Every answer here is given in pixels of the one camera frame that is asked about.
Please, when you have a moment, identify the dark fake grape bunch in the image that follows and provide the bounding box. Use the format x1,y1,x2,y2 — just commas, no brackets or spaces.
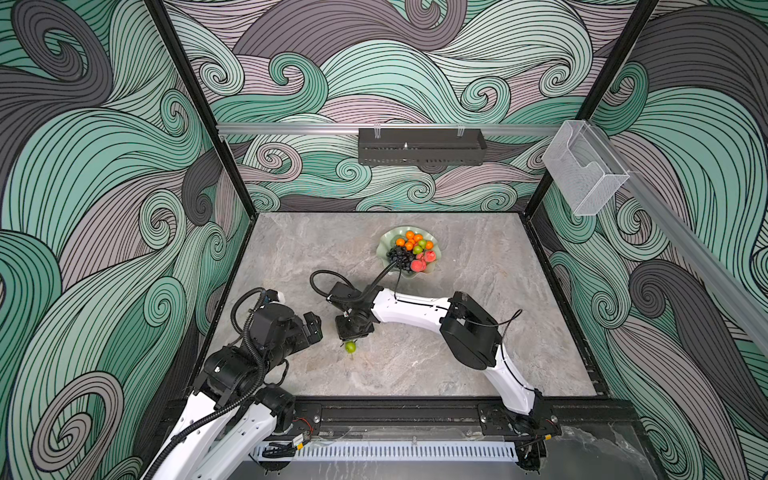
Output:
387,245,416,273

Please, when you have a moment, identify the light green wavy fruit bowl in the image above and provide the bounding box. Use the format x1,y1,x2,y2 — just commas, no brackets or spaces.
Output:
376,225,442,278

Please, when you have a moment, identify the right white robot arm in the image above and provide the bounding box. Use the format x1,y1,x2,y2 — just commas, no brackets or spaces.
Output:
323,282,541,416

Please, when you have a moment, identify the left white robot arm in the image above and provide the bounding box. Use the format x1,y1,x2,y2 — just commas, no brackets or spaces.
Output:
143,299,323,479

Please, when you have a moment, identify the black perforated metal tray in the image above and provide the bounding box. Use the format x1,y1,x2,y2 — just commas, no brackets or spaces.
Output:
357,129,488,168

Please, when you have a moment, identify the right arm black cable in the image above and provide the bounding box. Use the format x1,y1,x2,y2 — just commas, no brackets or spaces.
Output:
308,259,400,304

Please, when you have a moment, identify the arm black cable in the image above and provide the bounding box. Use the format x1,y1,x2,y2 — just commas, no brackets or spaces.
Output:
308,259,400,304
142,286,289,480

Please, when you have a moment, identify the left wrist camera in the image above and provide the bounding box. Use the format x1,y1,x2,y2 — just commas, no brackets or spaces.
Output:
263,289,285,305

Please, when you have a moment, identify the white slotted cable duct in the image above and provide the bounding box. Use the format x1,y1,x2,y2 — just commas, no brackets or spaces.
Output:
249,441,518,463

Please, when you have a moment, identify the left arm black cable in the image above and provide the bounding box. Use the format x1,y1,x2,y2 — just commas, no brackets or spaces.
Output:
142,286,289,480

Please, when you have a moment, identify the aluminium rail back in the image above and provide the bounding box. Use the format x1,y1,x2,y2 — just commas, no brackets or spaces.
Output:
216,122,560,137

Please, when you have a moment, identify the aluminium rail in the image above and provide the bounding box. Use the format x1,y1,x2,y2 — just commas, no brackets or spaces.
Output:
216,122,560,137
596,128,767,353

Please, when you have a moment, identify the clear plastic wall bin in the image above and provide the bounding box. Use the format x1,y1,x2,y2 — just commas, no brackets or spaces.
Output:
542,120,629,217

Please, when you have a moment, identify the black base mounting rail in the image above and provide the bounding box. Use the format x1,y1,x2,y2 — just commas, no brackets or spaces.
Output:
273,396,639,439

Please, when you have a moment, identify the aluminium rail right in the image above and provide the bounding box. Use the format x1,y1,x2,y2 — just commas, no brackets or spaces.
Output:
596,128,767,353

